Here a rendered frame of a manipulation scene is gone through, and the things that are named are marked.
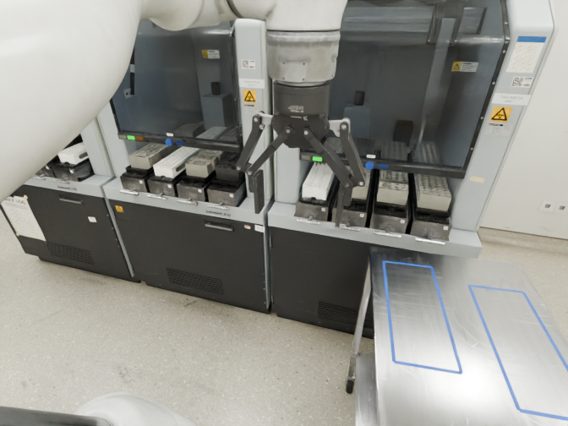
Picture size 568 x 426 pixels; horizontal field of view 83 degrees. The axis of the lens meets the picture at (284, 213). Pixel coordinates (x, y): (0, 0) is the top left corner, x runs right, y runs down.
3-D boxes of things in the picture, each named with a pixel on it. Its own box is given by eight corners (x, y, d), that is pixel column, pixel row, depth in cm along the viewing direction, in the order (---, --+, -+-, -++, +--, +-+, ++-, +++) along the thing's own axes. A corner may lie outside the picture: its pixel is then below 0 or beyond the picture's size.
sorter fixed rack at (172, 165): (188, 154, 175) (186, 143, 172) (204, 156, 173) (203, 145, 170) (155, 177, 151) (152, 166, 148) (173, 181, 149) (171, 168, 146)
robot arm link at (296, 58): (334, 33, 35) (330, 91, 38) (345, 28, 42) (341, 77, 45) (254, 31, 37) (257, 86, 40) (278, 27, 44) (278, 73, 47)
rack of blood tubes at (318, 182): (315, 170, 159) (316, 158, 155) (335, 172, 156) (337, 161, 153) (301, 199, 135) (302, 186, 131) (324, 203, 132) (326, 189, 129)
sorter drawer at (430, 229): (405, 165, 180) (408, 150, 175) (431, 167, 177) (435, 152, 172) (409, 242, 121) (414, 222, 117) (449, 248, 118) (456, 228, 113)
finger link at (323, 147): (305, 124, 47) (312, 118, 47) (349, 181, 50) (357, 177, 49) (298, 133, 44) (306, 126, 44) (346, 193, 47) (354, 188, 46)
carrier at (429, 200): (447, 209, 125) (451, 195, 122) (447, 211, 123) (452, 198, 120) (415, 204, 128) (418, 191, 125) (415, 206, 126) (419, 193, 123)
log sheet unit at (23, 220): (17, 236, 205) (-11, 186, 186) (51, 243, 198) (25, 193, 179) (13, 237, 203) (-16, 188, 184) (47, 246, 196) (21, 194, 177)
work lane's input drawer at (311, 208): (324, 155, 191) (324, 141, 186) (347, 158, 188) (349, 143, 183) (292, 222, 132) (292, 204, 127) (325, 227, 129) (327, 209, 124)
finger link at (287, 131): (295, 132, 44) (287, 124, 44) (248, 180, 51) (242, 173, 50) (302, 123, 48) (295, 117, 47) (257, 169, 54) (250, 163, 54)
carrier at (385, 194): (406, 203, 129) (408, 189, 125) (406, 205, 127) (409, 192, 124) (376, 199, 132) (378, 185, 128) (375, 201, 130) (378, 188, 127)
